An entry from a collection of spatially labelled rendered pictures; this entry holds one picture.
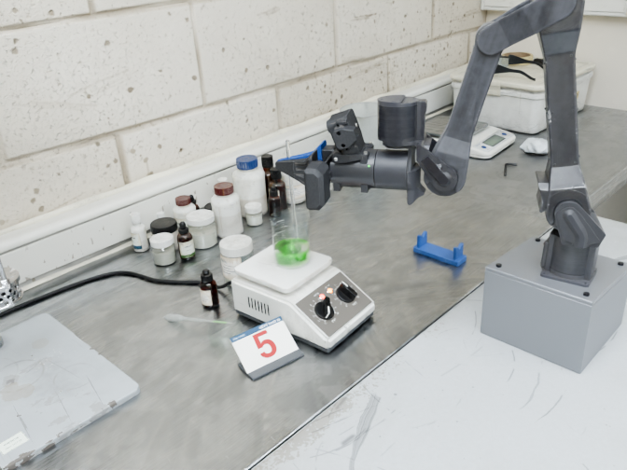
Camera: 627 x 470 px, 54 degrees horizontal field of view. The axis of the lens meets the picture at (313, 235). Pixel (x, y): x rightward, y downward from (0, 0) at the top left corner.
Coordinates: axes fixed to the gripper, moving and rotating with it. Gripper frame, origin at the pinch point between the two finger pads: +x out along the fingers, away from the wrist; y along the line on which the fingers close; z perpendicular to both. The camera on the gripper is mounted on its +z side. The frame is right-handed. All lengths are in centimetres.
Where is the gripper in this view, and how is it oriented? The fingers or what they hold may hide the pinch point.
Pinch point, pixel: (298, 164)
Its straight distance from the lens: 93.9
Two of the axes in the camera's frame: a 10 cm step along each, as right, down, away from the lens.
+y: -2.9, 4.5, -8.4
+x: -9.5, -0.8, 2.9
